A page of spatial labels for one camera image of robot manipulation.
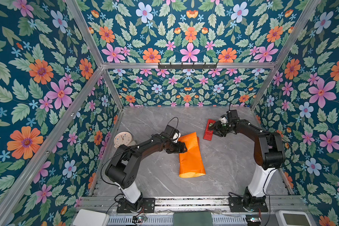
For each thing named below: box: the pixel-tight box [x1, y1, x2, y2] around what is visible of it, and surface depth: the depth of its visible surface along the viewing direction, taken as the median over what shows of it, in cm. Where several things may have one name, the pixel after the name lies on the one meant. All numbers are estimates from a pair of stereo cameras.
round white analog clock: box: [113, 131, 137, 149], surface depth 100 cm
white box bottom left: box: [72, 209, 110, 226], surface depth 69 cm
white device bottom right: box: [275, 209, 316, 226], surface depth 69 cm
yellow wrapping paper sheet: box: [177, 131, 207, 178], surface depth 86 cm
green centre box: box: [173, 211, 213, 226], surface depth 70 cm
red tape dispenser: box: [202, 119, 216, 142], surface depth 100 cm
